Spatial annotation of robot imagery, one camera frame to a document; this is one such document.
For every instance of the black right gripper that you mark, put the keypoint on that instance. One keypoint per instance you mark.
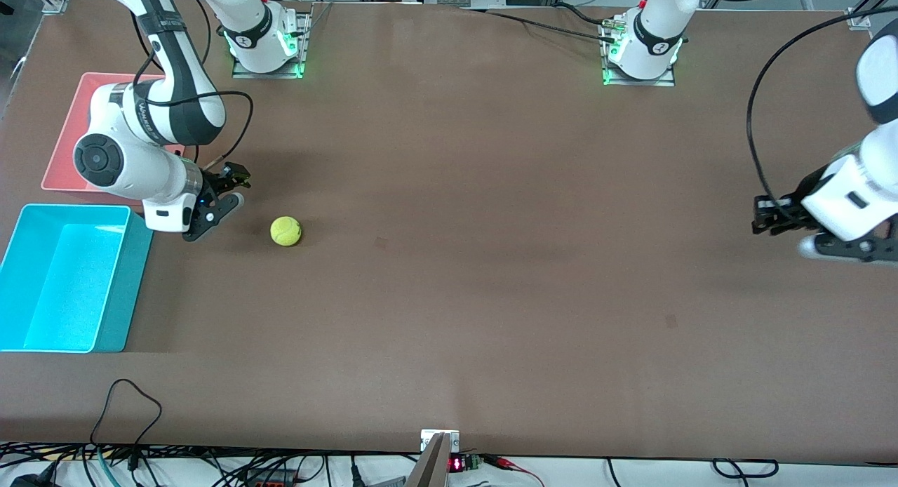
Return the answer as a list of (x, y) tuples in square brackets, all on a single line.
[(215, 184)]

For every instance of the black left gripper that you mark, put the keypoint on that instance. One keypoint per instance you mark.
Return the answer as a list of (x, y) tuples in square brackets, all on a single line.
[(791, 208)]

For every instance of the yellow-green tennis ball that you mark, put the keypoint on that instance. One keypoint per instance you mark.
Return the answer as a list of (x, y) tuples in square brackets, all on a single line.
[(286, 231)]

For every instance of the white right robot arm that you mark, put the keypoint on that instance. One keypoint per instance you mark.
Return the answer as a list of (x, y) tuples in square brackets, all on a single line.
[(140, 171)]

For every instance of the pink plastic bin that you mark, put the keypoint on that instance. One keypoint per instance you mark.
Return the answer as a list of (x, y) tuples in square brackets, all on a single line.
[(62, 136)]

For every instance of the blue plastic bin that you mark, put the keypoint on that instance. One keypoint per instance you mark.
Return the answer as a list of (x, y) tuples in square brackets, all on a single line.
[(70, 283)]

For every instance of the circuit board with red display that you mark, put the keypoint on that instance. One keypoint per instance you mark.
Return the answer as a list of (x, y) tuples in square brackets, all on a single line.
[(464, 463)]

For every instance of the black power plug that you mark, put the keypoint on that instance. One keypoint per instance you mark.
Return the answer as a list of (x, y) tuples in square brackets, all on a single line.
[(28, 481)]

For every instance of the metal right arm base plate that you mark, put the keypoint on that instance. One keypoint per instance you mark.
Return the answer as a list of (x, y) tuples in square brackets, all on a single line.
[(304, 45)]

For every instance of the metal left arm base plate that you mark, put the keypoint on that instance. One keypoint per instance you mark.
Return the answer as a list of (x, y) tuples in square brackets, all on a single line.
[(659, 82)]

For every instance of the aluminium corner bracket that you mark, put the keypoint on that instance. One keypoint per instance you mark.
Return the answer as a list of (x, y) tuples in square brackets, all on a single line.
[(858, 18), (56, 3)]

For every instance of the metal camera mount plate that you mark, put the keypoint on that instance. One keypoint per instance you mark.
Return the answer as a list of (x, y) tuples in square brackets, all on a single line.
[(429, 438)]

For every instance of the grey camera mount beam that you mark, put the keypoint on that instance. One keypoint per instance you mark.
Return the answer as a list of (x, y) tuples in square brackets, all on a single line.
[(431, 466)]

